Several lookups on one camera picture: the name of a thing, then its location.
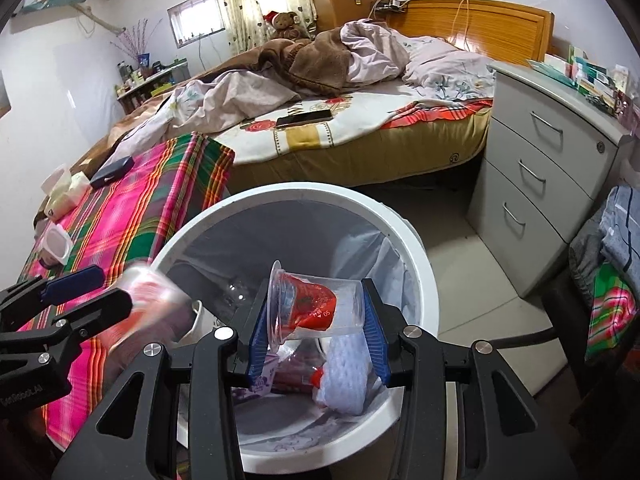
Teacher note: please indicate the decorative dry branches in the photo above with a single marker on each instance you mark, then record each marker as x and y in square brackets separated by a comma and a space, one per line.
[137, 42]

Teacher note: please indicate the black smartphone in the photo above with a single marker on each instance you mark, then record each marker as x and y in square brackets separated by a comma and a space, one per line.
[305, 118]

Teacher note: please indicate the white foam fruit net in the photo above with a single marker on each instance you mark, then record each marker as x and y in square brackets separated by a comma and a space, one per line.
[347, 370]

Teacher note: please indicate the bed with floral sheet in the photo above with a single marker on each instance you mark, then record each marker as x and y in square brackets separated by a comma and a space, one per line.
[360, 145]

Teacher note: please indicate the wooden headboard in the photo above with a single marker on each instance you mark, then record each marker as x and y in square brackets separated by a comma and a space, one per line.
[505, 22]

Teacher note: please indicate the dark blue case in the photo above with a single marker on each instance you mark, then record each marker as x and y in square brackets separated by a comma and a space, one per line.
[111, 172]

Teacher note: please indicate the brown teddy bear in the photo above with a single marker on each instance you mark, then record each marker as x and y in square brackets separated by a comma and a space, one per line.
[287, 22]

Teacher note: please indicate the white round trash bin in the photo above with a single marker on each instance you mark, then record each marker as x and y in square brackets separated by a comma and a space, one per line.
[300, 197]

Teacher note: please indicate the black chair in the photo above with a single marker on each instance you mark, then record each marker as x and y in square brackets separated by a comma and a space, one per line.
[525, 338]

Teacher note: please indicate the white power strip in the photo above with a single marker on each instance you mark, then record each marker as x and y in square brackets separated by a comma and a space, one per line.
[392, 5]

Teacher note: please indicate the patterned window curtain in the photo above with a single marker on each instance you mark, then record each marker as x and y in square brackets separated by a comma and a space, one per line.
[245, 0]

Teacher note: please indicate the translucent bin liner bag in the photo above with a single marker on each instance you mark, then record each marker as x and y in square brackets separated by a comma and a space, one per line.
[240, 255]

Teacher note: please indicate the purple printed wrapper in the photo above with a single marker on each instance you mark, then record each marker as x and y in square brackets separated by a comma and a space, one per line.
[260, 385]

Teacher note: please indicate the cluttered side shelf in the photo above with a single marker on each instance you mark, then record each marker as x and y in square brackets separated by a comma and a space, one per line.
[150, 85]

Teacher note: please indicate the clear plastic cup red lid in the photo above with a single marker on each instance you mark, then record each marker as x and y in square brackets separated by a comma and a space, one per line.
[320, 310]

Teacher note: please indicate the pile of grey clothes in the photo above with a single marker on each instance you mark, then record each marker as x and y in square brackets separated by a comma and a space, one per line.
[615, 230]

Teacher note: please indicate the brown fleece blanket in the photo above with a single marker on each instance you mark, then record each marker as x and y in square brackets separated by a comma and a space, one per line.
[315, 65]

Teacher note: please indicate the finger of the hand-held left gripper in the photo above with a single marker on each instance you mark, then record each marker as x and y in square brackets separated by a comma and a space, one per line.
[95, 312]
[75, 282]

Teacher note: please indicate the green plaid cloth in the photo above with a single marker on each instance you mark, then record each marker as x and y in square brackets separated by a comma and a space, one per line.
[612, 312]

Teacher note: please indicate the small window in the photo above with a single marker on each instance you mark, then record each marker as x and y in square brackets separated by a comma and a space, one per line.
[197, 17]

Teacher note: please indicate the white yogurt cup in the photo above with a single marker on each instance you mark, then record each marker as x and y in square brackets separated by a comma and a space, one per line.
[57, 245]

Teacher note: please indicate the white air conditioner pipe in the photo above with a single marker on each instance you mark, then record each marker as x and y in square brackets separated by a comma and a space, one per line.
[100, 21]

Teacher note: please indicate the red plaid bed cloth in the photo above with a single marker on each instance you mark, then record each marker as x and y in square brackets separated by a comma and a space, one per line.
[435, 115]

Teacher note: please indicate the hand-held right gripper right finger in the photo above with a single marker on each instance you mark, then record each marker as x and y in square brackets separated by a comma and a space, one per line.
[374, 337]

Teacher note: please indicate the red plastic wrapper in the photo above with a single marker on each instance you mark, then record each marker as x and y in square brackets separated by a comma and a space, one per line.
[297, 367]

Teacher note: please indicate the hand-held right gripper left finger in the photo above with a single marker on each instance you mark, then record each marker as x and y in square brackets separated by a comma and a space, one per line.
[257, 347]

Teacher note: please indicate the pink plaid tablecloth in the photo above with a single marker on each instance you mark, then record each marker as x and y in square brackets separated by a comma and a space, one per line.
[150, 200]

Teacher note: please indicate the tissue box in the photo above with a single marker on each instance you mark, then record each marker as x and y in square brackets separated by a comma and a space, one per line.
[62, 192]

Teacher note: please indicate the pile of small boxes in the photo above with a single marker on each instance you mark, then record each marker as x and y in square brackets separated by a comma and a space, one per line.
[590, 77]

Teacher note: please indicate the pale pink floral duvet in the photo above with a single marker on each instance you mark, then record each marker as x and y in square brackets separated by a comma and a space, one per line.
[440, 62]

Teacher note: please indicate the red white plastic container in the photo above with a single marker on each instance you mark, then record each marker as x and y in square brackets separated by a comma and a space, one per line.
[150, 310]

